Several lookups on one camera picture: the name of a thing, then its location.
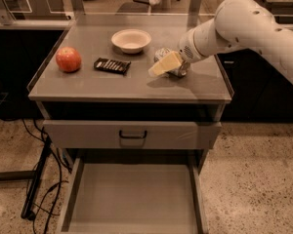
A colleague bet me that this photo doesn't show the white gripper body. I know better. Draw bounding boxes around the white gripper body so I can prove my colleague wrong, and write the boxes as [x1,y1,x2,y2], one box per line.
[178,28,207,63]

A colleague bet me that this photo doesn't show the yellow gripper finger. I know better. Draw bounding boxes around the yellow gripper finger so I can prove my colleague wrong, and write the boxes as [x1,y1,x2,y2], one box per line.
[148,51,183,77]

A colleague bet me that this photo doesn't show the silver green 7up can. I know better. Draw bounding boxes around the silver green 7up can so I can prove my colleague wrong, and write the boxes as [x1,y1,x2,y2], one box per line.
[156,48,189,77]

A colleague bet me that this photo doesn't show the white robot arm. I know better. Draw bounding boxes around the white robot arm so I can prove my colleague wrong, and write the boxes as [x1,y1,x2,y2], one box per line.
[148,0,293,85]

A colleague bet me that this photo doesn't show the grey drawer cabinet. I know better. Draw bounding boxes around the grey drawer cabinet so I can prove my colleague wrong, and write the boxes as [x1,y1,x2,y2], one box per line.
[26,13,234,168]

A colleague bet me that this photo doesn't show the closed grey top drawer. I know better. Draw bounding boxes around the closed grey top drawer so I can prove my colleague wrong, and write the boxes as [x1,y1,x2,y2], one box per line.
[43,120,222,150]

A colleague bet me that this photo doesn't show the open grey middle drawer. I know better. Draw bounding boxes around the open grey middle drawer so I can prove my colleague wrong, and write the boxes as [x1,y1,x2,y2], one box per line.
[56,156,209,234]

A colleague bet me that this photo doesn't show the white paper bowl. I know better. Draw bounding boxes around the white paper bowl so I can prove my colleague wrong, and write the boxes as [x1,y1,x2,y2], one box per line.
[111,29,151,54]

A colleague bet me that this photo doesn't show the dark snack bar packet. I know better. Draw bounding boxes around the dark snack bar packet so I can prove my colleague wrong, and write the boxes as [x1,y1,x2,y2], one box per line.
[94,58,131,75]

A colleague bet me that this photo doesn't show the red apple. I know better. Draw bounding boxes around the red apple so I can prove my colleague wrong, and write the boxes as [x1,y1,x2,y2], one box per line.
[56,47,81,72]

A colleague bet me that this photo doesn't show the black metal stand leg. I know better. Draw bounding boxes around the black metal stand leg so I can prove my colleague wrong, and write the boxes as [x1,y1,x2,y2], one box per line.
[0,137,51,220]

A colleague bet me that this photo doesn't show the black floor cables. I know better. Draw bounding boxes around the black floor cables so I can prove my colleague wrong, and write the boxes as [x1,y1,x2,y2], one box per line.
[21,119,72,234]

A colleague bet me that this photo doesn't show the white horizontal rail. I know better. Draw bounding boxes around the white horizontal rail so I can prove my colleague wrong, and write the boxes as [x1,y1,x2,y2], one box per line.
[0,19,293,35]

